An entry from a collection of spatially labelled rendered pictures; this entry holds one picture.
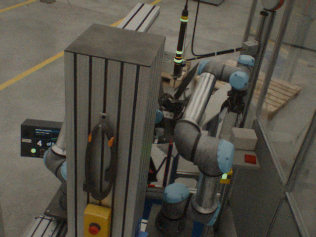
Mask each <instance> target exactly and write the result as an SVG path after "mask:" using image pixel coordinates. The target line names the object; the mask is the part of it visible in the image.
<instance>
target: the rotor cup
mask: <svg viewBox="0 0 316 237"><path fill-rule="evenodd" d="M162 98H164V99H163V100H162ZM169 98H170V99H171V100H172V101H171V100H170V99H169ZM174 101H177V100H176V99H175V98H174V97H173V96H172V95H170V94H169V93H165V94H163V95H162V96H161V97H160V98H159V99H158V103H159V107H162V106H163V107H164V108H165V109H163V108H162V111H166V112H171V113H174V116H173V119H174V118H175V117H177V116H178V115H179V114H180V113H181V111H182V109H183V107H184V104H180V105H179V106H178V105H177V104H173V105H170V104H171V102H174Z"/></svg>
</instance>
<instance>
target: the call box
mask: <svg viewBox="0 0 316 237"><path fill-rule="evenodd" d="M224 174H230V175H231V177H230V179H223V178H220V182H219V183H222V184H230V181H231V178H232V174H233V171H232V168H231V171H230V172H229V173H224Z"/></svg>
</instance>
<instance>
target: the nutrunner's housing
mask: <svg viewBox="0 0 316 237"><path fill-rule="evenodd" d="M187 8H188V5H185V9H183V11H182V16H185V17H187V16H188V10H187ZM179 70H180V65H176V64H174V72H173V74H175V75H178V74H179Z"/></svg>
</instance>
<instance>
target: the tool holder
mask: <svg viewBox="0 0 316 237"><path fill-rule="evenodd" d="M185 66H186V60H185V59H184V60H183V61H182V62H181V64H180V70H179V74H178V75H175V74H173V72H170V76H171V77H173V78H180V77H181V76H182V73H183V67H185Z"/></svg>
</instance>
